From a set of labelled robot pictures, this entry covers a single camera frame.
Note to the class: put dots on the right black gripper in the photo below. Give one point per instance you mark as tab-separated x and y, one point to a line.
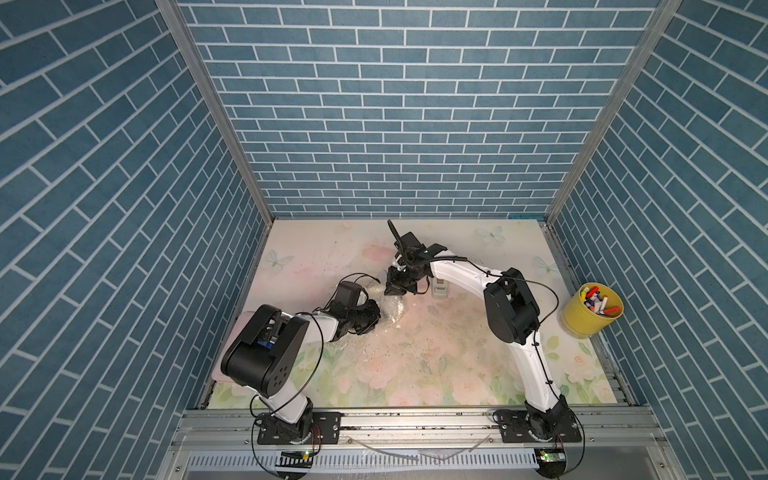
392	285

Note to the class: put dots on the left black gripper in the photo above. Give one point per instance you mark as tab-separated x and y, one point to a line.
373	315

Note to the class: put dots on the clear bubble wrap sheet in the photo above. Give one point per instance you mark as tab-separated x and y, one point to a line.
392	307

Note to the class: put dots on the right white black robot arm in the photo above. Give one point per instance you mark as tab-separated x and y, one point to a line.
512	316

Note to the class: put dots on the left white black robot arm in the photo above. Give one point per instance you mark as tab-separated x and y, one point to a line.
262	355

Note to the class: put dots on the yellow pen cup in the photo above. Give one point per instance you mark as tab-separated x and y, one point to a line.
582	316

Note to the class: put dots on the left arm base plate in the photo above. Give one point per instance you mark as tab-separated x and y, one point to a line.
319	427

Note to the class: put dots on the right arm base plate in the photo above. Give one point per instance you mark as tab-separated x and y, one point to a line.
522	426

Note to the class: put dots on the aluminium front rail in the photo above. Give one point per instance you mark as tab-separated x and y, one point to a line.
613	425

